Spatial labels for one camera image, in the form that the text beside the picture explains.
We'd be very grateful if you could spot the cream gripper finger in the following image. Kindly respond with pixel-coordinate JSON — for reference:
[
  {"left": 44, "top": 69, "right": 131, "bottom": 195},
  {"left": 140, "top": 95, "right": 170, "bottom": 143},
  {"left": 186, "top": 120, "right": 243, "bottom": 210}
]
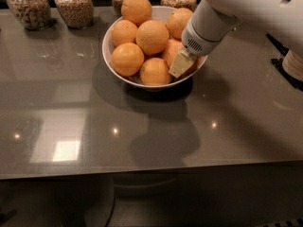
[{"left": 169, "top": 47, "right": 197, "bottom": 79}]

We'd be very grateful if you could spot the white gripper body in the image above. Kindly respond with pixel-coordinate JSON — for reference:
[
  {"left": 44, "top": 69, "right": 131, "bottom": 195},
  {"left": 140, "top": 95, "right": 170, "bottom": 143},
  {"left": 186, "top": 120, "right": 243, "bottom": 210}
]
[{"left": 181, "top": 0, "right": 241, "bottom": 57}]

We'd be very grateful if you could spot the white ceramic bowl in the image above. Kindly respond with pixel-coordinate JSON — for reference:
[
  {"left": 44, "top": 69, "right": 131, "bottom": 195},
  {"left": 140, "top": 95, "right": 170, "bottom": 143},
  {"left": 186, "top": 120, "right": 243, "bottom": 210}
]
[{"left": 102, "top": 17, "right": 207, "bottom": 92}]

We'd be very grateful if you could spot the orange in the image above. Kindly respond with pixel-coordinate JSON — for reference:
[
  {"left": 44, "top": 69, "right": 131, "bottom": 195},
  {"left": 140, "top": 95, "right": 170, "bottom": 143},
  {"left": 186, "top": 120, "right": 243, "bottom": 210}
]
[
  {"left": 160, "top": 39, "right": 198, "bottom": 77},
  {"left": 111, "top": 43, "right": 145, "bottom": 77},
  {"left": 111, "top": 20, "right": 137, "bottom": 47},
  {"left": 135, "top": 20, "right": 169, "bottom": 56},
  {"left": 121, "top": 0, "right": 152, "bottom": 26},
  {"left": 139, "top": 58, "right": 172, "bottom": 86},
  {"left": 166, "top": 8, "right": 193, "bottom": 40}
]

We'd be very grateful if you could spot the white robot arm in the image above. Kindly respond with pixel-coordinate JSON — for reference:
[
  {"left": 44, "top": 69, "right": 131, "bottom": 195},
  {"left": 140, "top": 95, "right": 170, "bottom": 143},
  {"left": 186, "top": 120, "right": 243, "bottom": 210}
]
[{"left": 170, "top": 0, "right": 303, "bottom": 80}]

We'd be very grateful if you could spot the far left glass jar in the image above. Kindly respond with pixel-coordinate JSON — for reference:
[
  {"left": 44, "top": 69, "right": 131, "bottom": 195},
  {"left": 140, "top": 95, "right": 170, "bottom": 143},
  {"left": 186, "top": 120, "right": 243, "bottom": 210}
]
[{"left": 6, "top": 0, "right": 52, "bottom": 30}]

